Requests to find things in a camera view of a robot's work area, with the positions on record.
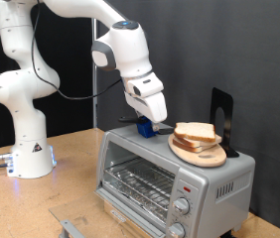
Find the vertical metal pole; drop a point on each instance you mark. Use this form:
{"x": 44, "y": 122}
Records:
{"x": 94, "y": 112}

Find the black curtain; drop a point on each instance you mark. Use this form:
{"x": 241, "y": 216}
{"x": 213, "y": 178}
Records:
{"x": 70, "y": 115}

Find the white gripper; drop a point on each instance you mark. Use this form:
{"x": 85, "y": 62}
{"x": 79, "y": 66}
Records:
{"x": 153, "y": 105}

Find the silver toaster oven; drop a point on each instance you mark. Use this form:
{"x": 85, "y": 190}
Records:
{"x": 212, "y": 172}

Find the metal spatula with blue block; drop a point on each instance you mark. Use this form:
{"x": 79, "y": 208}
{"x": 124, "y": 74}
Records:
{"x": 144, "y": 130}

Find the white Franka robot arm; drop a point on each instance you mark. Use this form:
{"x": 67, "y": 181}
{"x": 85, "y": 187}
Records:
{"x": 27, "y": 132}

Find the grey backdrop cloth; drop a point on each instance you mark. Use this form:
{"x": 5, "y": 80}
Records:
{"x": 212, "y": 49}

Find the round wooden cutting board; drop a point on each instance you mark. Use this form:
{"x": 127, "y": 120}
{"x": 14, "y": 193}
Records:
{"x": 209, "y": 158}

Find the black metal bookend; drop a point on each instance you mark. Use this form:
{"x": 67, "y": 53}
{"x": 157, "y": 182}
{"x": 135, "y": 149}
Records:
{"x": 222, "y": 97}

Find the silver oven knob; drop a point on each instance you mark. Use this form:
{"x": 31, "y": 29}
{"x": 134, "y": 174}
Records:
{"x": 181, "y": 206}
{"x": 176, "y": 230}

